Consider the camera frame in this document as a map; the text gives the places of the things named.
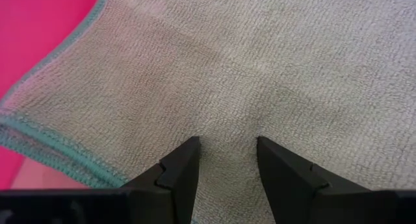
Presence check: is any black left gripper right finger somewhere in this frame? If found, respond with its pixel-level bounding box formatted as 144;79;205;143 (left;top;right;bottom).
256;136;416;224

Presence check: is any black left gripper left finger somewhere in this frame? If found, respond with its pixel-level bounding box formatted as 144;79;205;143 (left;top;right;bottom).
0;136;201;224

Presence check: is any pale green microfiber towel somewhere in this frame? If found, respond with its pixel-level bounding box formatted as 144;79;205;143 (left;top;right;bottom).
0;0;416;224

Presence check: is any pink plastic bin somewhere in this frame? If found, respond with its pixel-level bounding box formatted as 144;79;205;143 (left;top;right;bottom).
0;0;103;190

